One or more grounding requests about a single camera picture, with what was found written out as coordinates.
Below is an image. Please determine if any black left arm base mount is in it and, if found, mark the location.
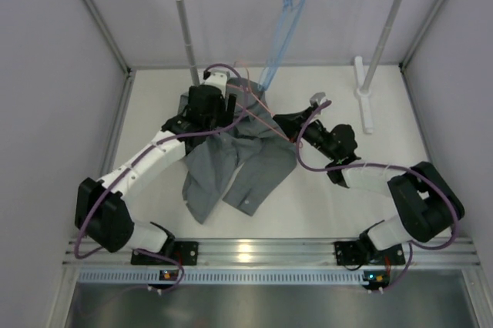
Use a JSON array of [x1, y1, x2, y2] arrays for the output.
[[130, 241, 199, 266]]

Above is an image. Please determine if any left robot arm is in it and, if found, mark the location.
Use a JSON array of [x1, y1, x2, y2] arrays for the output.
[[75, 84, 239, 259]]

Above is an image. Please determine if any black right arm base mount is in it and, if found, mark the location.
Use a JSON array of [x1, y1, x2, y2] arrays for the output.
[[334, 240, 406, 266]]

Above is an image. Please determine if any white and silver clothes rack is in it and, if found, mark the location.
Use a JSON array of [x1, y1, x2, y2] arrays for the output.
[[175, 0, 403, 134]]

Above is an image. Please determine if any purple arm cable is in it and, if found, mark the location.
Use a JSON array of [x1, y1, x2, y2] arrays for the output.
[[294, 99, 461, 294], [72, 62, 247, 294]]

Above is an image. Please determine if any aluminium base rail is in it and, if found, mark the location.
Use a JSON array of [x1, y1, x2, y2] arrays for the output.
[[63, 237, 481, 267]]

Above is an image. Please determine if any grey button-up shirt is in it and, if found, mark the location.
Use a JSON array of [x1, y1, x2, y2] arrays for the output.
[[182, 78, 297, 224]]

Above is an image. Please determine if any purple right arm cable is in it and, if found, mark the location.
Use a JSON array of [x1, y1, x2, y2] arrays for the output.
[[294, 99, 461, 294]]

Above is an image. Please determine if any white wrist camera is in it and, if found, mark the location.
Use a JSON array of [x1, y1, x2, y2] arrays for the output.
[[310, 92, 327, 107], [203, 69, 230, 95]]

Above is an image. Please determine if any perforated grey cable duct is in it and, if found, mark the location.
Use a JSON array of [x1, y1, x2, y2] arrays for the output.
[[78, 268, 387, 286]]

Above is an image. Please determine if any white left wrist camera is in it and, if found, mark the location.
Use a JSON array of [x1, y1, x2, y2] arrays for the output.
[[203, 69, 230, 95]]

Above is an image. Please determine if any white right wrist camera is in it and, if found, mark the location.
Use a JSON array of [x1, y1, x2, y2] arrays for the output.
[[310, 92, 327, 107]]

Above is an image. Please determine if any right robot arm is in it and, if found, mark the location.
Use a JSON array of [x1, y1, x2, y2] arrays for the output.
[[273, 108, 465, 265]]

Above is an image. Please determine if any pink wire hanger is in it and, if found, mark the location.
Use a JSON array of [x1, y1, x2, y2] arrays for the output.
[[233, 60, 297, 144]]

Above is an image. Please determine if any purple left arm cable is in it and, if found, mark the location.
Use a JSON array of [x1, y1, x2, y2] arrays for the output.
[[72, 62, 247, 294]]

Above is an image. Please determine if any blue wire hanger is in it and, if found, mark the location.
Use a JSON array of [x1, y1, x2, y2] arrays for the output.
[[261, 0, 310, 92], [257, 0, 300, 90]]

